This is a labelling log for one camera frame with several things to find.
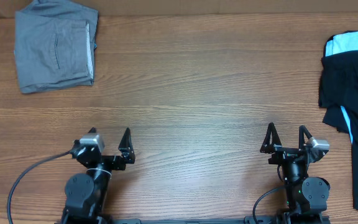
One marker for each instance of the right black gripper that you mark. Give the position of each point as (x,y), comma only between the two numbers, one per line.
(270,147)

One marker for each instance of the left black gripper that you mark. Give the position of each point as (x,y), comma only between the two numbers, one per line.
(125,148)

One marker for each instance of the grey shorts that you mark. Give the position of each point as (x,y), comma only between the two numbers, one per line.
(54,45)

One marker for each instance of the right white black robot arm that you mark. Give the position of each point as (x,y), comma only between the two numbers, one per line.
(306,196)

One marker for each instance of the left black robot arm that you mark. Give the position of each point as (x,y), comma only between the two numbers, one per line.
(86,192)

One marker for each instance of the black garment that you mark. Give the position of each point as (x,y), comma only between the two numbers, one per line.
(338,94)

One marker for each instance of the light blue garment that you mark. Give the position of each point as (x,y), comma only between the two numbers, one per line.
(342,43)

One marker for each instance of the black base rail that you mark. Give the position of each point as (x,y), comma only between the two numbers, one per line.
(245,220)

